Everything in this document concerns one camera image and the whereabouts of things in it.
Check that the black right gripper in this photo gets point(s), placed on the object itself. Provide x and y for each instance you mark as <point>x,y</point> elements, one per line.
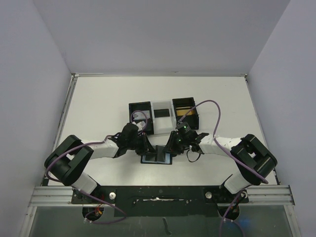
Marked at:
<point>173,146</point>

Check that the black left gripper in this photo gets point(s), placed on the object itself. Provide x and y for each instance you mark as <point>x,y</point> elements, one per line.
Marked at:
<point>146,146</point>

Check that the black leather card holder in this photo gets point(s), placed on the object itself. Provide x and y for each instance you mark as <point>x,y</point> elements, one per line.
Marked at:
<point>158,157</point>

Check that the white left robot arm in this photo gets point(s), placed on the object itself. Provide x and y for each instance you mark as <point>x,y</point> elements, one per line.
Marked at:
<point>67,162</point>

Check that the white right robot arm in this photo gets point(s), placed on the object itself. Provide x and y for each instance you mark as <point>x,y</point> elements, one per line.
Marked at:
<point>254,161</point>

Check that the silver credit card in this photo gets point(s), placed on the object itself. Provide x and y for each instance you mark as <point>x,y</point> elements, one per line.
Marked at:
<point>142,115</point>

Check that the black credit card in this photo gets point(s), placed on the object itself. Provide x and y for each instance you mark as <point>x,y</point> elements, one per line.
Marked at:
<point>160,113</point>

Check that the gold credit card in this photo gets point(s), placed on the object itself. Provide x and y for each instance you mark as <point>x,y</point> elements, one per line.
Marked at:
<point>185,111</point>

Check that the black left bin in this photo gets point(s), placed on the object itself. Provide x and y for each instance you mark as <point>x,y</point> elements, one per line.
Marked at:
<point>142,106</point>

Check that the black bin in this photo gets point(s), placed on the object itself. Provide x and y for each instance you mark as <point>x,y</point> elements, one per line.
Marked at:
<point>142,106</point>
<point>183,106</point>

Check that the white middle bin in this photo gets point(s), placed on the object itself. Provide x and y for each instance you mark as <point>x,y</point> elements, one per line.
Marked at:
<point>164,120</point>

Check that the black right bin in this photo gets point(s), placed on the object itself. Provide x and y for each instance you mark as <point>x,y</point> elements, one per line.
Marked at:
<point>183,106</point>

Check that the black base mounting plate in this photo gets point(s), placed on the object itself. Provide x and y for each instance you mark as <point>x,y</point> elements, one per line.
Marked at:
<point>161,201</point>

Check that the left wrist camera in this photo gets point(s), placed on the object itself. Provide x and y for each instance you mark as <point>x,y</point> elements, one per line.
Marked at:
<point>141,125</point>

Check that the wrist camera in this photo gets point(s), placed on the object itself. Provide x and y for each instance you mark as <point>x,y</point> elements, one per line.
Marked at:
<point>141,125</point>
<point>185,131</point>

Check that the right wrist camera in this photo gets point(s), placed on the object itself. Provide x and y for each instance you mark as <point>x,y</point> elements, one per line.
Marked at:
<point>185,131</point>

